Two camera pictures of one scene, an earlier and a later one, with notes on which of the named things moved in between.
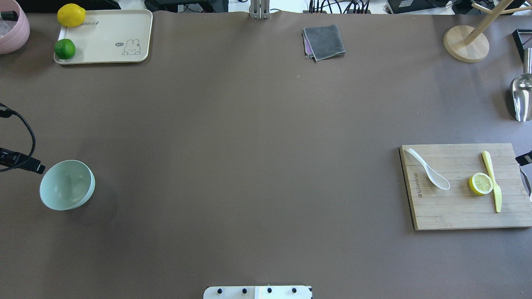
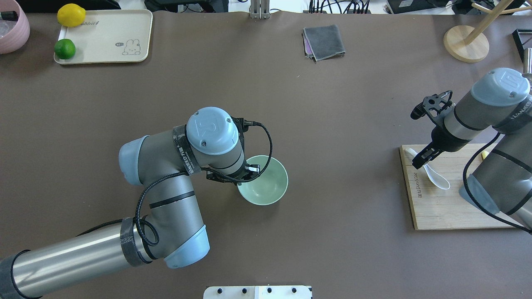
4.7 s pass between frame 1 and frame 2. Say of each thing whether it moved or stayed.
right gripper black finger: moved
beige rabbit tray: stayed
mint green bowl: moved
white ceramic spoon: stayed
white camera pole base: stayed
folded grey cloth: stayed
